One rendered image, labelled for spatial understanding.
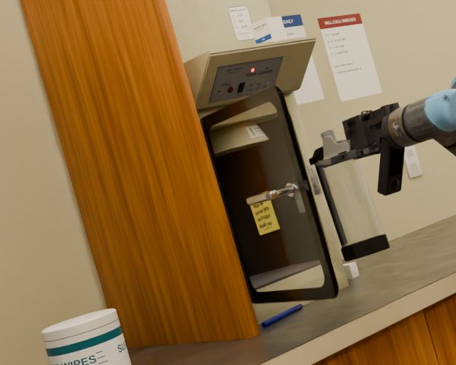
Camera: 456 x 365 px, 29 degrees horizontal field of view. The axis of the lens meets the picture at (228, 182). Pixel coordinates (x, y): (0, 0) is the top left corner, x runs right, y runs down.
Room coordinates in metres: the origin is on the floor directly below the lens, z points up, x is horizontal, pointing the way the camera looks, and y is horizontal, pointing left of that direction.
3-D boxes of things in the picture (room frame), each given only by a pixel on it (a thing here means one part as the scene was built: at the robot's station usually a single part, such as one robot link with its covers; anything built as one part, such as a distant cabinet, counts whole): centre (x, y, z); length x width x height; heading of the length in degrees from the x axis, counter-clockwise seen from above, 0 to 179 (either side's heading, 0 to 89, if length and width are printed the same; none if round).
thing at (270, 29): (1.95, -0.18, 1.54); 0.05 x 0.05 x 0.06; 44
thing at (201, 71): (1.90, -0.12, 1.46); 0.32 x 0.11 x 0.10; 130
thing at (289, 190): (1.63, -0.07, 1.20); 0.10 x 0.05 x 0.03; 31
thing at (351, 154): (1.75, -0.25, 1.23); 0.09 x 0.05 x 0.02; 57
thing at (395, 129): (1.65, -0.35, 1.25); 0.08 x 0.05 x 0.08; 123
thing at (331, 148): (1.78, -0.22, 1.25); 0.09 x 0.03 x 0.06; 57
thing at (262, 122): (1.70, -0.06, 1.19); 0.30 x 0.01 x 0.40; 31
